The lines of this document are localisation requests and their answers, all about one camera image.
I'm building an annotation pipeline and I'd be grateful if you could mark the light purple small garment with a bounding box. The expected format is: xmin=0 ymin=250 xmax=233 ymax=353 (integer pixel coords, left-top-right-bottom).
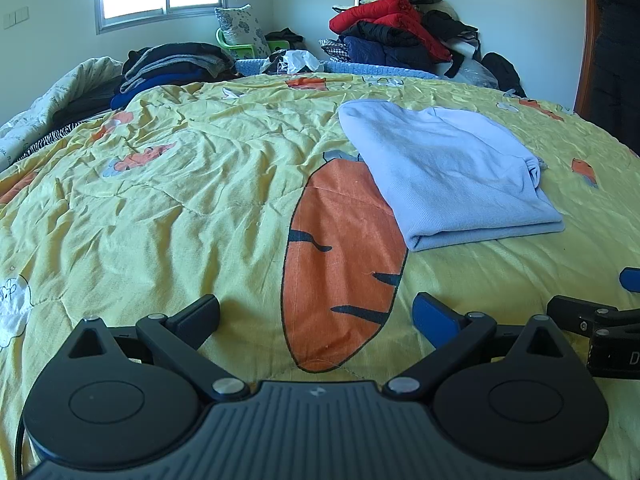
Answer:
xmin=337 ymin=100 xmax=564 ymax=252

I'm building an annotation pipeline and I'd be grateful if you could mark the man in dark clothes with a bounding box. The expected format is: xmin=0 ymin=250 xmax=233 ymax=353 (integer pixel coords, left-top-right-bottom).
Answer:
xmin=590 ymin=0 xmax=639 ymax=153

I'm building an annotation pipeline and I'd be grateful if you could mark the stack of dark folded clothes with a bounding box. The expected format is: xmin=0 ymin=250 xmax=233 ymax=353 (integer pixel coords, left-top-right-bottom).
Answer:
xmin=111 ymin=42 xmax=239 ymax=110

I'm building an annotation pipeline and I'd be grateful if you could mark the brown wooden door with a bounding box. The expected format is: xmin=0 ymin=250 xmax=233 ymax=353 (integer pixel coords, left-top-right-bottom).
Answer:
xmin=574 ymin=0 xmax=601 ymax=119

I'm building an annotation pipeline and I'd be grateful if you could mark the white floral duvet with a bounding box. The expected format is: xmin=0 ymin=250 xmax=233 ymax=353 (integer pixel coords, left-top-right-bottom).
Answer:
xmin=0 ymin=56 xmax=122 ymax=171

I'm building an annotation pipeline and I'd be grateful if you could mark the light blue bed blanket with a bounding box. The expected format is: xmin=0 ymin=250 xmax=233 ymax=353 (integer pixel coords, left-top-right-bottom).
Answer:
xmin=235 ymin=58 xmax=439 ymax=79

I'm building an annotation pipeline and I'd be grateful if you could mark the green plastic chair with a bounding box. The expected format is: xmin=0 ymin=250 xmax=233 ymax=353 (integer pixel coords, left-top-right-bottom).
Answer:
xmin=216 ymin=28 xmax=290 ymax=60

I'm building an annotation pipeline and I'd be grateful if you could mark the white printed plastic bag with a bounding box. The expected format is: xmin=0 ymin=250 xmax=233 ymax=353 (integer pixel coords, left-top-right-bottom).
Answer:
xmin=259 ymin=49 xmax=324 ymax=75

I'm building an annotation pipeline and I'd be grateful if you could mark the navy blue jacket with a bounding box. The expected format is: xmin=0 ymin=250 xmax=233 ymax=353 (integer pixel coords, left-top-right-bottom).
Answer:
xmin=340 ymin=21 xmax=434 ymax=73

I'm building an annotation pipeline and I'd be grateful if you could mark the floral grey white pillow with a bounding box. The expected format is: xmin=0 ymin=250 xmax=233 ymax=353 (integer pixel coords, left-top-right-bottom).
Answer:
xmin=215 ymin=4 xmax=271 ymax=58

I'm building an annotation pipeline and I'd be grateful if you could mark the red padded jacket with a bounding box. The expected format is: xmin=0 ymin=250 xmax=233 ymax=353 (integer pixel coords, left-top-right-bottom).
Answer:
xmin=329 ymin=0 xmax=451 ymax=62

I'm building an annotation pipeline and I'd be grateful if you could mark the black cable on bed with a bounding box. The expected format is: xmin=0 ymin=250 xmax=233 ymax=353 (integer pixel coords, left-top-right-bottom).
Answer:
xmin=13 ymin=416 xmax=26 ymax=480

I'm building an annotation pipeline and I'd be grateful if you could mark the black bag by wall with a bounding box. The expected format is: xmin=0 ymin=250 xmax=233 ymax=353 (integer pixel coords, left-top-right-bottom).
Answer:
xmin=482 ymin=52 xmax=526 ymax=98

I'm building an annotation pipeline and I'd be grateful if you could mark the white wall switch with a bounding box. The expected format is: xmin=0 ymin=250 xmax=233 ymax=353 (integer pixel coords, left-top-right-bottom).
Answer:
xmin=2 ymin=6 xmax=29 ymax=29

